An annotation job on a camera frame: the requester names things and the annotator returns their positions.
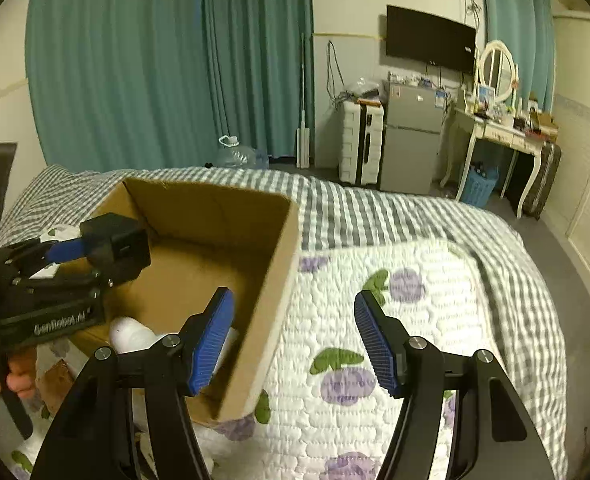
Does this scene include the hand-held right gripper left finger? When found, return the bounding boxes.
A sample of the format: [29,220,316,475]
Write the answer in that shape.
[30,287,236,480]

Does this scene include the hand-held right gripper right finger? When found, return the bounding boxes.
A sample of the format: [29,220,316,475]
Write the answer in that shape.
[353,289,546,480]

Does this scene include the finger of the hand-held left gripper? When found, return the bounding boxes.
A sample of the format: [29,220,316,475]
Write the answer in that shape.
[0,237,84,281]
[11,269,114,302]

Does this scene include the black power adapter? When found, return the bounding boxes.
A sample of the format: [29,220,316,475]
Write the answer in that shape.
[79,213,152,286]

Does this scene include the brown cardboard box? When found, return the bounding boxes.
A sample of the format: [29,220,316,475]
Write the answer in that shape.
[35,177,302,422]

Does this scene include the person's left hand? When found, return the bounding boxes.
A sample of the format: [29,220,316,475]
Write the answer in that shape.
[0,346,38,402]

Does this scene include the white floral quilt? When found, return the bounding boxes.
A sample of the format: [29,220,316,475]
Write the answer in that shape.
[10,224,569,480]

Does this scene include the white rolled socks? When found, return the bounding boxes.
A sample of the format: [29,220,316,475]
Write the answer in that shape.
[108,316,242,377]

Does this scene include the grey checked bedsheet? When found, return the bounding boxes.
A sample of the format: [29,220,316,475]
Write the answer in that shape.
[0,164,569,480]

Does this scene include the blue laundry basket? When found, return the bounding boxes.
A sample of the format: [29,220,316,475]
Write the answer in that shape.
[458,162,500,209]

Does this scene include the clear water jug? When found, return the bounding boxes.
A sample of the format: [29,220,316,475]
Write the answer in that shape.
[217,135,270,170]

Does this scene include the white hard suitcase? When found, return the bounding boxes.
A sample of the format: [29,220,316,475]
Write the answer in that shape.
[338,98,387,186]

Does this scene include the silver small fridge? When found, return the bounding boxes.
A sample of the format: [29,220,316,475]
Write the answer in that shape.
[378,80,446,195]

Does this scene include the wide teal curtain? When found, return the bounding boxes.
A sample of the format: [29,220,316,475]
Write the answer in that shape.
[25,0,316,174]

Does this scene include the brown suitcase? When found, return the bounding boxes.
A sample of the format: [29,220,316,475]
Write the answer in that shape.
[519,140,562,221]

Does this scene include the white vanity table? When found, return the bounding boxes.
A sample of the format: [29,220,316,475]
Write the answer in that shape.
[439,104,559,219]

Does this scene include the clear plastic bag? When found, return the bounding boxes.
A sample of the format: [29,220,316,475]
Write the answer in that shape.
[347,77,382,100]

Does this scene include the oval white vanity mirror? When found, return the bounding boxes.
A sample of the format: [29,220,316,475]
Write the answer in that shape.
[476,40,519,104]

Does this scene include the narrow teal curtain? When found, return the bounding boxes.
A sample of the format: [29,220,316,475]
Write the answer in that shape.
[479,0,557,112]

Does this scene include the black wall television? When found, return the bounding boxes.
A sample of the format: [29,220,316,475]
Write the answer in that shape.
[385,4,477,75]

